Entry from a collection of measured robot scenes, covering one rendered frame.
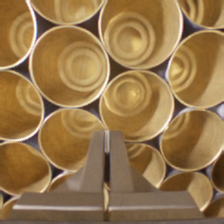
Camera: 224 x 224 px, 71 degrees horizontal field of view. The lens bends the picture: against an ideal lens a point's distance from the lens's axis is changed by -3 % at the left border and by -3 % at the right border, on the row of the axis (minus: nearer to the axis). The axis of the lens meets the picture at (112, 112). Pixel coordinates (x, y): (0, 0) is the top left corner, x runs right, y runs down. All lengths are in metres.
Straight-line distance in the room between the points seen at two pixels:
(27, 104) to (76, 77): 0.08
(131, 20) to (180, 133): 0.17
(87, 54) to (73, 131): 0.11
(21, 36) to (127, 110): 0.17
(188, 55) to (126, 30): 0.09
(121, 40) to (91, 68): 0.05
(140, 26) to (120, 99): 0.10
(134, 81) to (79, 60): 0.08
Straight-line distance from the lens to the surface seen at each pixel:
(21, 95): 0.25
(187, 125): 0.26
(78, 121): 0.24
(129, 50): 0.22
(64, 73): 0.23
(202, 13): 0.26
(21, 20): 0.25
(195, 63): 0.25
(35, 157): 0.28
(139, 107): 0.23
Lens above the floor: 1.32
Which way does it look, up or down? 76 degrees down
